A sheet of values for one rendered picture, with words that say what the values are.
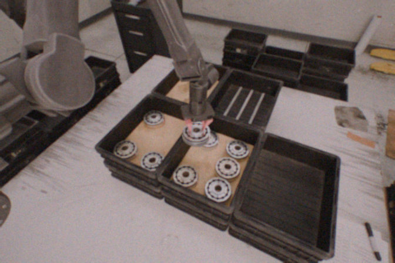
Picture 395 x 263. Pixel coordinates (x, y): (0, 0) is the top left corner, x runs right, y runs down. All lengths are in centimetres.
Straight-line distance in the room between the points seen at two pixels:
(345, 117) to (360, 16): 260
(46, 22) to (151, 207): 81
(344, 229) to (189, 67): 89
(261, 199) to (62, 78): 77
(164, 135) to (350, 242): 88
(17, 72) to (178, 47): 37
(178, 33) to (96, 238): 82
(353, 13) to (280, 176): 328
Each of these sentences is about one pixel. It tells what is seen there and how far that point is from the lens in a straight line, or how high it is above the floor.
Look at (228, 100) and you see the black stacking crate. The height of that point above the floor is 83.
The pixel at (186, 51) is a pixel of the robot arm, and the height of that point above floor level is 134.
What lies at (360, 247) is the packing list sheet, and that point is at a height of 70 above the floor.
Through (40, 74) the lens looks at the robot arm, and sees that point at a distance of 34.
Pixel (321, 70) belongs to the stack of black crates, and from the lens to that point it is 240.
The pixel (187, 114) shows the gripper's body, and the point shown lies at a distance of 71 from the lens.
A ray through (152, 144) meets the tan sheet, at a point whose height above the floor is 83.
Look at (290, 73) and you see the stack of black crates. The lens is 224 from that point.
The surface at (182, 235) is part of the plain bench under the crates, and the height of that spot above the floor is 70.
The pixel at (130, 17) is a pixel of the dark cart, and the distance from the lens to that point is 244.
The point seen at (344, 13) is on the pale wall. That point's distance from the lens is 400.
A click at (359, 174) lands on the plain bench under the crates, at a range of 133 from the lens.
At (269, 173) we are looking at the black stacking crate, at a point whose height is 83.
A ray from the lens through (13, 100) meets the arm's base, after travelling 34.
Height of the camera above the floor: 162
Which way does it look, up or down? 49 degrees down
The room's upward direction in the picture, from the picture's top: straight up
